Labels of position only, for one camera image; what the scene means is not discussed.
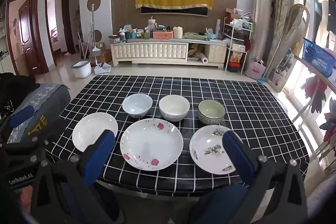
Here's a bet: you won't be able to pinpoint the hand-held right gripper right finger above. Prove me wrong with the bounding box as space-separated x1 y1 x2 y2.
189 130 307 224

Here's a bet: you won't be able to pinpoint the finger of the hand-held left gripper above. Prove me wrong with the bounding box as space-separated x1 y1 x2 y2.
0 136 50 159
0 105 35 135

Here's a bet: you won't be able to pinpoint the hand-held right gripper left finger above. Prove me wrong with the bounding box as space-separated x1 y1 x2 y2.
26 130 121 224

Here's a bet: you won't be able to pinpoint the plain white plate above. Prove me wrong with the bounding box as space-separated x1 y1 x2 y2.
72 112 118 152

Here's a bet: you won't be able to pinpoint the floral print white plate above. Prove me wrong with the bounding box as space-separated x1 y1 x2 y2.
189 124 243 175

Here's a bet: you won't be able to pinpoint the pink petal white plate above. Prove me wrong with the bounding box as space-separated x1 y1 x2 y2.
120 118 184 171

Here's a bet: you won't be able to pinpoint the pale blue bowl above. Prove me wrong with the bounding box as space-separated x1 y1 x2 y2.
122 93 153 119

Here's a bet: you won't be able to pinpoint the white bowl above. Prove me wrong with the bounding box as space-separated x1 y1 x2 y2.
159 94 190 122

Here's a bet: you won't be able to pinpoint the black garment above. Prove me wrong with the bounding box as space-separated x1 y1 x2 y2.
0 72 40 119

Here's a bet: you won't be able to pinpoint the person's right leg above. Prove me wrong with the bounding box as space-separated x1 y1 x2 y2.
196 185 248 216

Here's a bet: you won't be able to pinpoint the green patterned bowl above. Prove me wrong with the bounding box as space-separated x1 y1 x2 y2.
198 99 226 125

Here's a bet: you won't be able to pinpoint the white mop bucket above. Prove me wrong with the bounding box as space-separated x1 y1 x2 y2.
71 60 92 79

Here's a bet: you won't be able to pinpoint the white dustpan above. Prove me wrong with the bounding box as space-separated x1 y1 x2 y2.
94 61 112 75

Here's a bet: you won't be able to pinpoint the brown wooden door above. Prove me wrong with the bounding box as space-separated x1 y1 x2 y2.
7 0 49 76

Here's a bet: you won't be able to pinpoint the black checked tablecloth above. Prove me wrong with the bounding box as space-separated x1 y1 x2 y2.
45 75 310 197

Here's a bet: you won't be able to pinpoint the pink bag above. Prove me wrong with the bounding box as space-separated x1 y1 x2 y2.
244 57 267 80

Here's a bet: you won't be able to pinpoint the white clothes drying rack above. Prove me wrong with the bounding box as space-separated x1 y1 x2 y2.
293 53 336 161

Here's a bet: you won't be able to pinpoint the white metal shelf rack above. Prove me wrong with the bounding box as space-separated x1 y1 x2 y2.
223 10 254 74

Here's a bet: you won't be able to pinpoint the cardboard boxes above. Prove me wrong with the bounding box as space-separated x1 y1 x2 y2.
89 42 112 63

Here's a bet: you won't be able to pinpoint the pink hanging cloth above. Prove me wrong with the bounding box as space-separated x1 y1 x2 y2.
304 74 327 109

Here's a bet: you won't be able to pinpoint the white mop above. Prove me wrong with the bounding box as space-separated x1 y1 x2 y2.
89 4 102 67

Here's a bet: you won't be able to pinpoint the cream tufted television cabinet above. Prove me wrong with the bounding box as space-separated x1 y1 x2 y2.
110 39 228 68

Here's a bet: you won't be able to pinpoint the blue plastic basket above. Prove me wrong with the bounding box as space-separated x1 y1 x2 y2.
301 38 336 78

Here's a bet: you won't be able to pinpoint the pink box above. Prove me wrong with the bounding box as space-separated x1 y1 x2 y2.
153 30 174 40

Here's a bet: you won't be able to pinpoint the standing air conditioner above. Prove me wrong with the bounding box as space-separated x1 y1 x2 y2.
249 0 275 74

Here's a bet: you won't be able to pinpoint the black television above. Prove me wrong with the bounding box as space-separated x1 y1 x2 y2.
140 5 209 17

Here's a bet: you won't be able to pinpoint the beige curtain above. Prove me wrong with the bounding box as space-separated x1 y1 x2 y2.
267 0 292 77

